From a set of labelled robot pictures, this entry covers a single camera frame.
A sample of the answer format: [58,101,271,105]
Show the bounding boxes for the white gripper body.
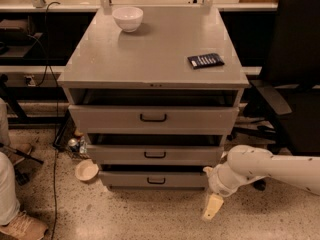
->
[208,163,248,197]

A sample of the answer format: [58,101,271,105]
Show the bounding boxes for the black office chair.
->
[233,0,320,192]

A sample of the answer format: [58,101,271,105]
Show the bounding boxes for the white ceramic bowl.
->
[112,6,144,32]

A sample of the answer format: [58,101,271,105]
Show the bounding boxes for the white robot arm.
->
[202,145,320,221]

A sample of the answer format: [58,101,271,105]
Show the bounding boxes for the tan sneaker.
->
[0,211,48,240]

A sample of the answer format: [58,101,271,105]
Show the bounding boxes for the soda can on floor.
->
[68,138,79,152]

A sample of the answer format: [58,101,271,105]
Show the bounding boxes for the black stick on floor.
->
[0,143,44,164]

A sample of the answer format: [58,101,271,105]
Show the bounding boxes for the grey bottom drawer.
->
[99,171,208,189]

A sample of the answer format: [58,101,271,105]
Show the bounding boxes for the beige bowl on floor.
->
[75,159,99,182]

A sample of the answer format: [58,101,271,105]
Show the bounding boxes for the wall power outlet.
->
[25,75,36,87]

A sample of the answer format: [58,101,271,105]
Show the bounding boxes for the grey drawer cabinet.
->
[57,5,250,192]

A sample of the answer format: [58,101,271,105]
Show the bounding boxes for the clear plastic bottle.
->
[79,136,87,154]

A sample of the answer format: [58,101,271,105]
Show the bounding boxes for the dark blue snack packet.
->
[188,53,224,69]

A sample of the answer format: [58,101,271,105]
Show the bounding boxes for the grey middle drawer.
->
[87,145,223,166]

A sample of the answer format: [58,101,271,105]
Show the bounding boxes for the black power cable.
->
[27,1,62,240]

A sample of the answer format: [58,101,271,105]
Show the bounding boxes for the grey top drawer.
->
[69,105,238,135]

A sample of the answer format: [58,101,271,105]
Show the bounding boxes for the person leg light trousers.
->
[0,99,20,225]

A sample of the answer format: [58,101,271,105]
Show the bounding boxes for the grey drawer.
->
[69,105,238,135]
[99,171,208,189]
[87,145,223,166]

